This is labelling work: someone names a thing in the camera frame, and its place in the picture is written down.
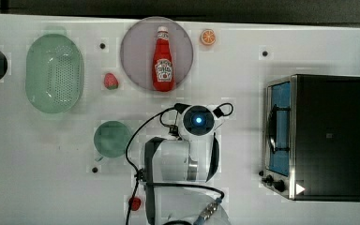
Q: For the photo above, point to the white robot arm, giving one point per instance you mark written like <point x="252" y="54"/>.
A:
<point x="177" y="167"/>

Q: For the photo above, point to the green mug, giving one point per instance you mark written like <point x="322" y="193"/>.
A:
<point x="111" y="139"/>

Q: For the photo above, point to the red ketchup bottle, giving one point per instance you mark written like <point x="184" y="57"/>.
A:
<point x="162" y="68"/>

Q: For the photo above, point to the grey round plate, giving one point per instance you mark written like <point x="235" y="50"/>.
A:
<point x="138" y="47"/>

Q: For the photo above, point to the toy strawberry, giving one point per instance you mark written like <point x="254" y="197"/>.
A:
<point x="110" y="81"/>

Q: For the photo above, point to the orange slice toy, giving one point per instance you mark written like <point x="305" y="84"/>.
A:
<point x="208" y="37"/>

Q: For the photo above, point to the red round toy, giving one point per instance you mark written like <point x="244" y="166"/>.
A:
<point x="135" y="203"/>

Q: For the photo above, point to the green colander basket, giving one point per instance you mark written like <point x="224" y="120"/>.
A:
<point x="54" y="74"/>

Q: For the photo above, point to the black toaster oven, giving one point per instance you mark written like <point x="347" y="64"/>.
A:
<point x="311" y="133"/>

